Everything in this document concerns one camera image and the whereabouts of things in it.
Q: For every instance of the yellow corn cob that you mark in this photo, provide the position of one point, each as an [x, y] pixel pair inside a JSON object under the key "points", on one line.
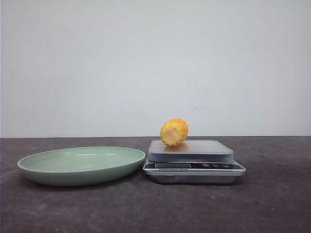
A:
{"points": [[174, 132]]}

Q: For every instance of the silver digital kitchen scale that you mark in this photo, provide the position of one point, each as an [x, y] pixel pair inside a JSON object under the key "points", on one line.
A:
{"points": [[194, 161]]}

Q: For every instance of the light green oval plate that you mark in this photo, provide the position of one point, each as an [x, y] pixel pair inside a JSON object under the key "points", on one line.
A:
{"points": [[81, 166]]}

